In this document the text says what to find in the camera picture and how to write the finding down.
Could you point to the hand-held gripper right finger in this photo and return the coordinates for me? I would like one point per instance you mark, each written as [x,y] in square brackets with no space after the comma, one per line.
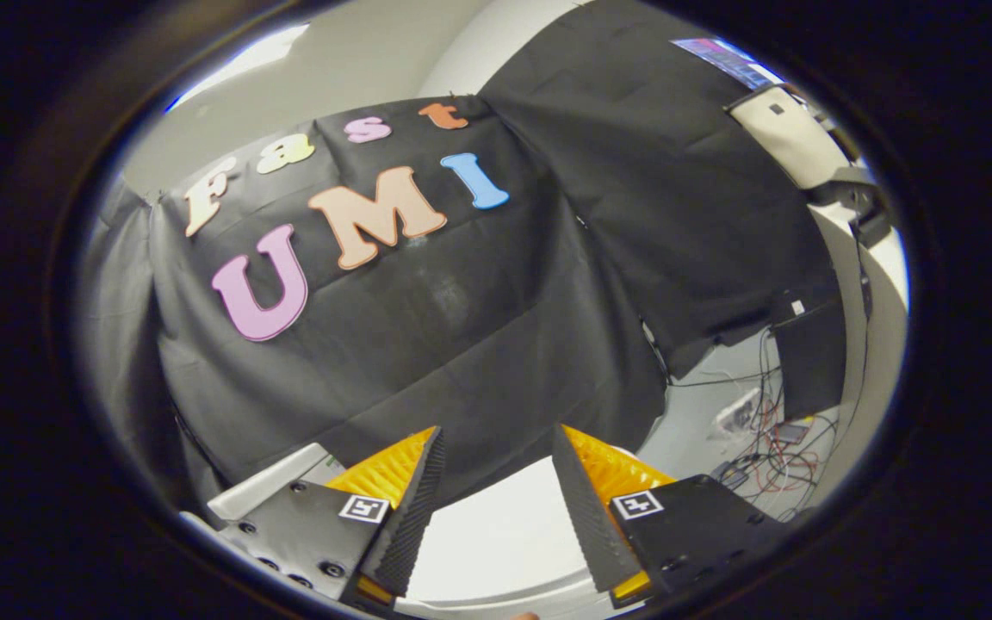
[591,517]

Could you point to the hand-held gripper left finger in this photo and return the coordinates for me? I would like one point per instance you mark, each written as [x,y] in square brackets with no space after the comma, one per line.
[410,517]

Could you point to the white toilet bowl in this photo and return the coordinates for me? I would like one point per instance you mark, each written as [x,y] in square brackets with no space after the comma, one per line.
[496,604]

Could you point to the black backdrop cloth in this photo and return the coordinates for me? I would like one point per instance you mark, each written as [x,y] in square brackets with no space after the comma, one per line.
[479,284]

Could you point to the black box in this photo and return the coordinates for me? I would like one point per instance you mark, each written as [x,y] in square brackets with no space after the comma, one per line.
[810,357]

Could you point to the computer monitor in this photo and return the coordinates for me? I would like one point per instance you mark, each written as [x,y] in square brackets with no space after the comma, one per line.
[733,60]

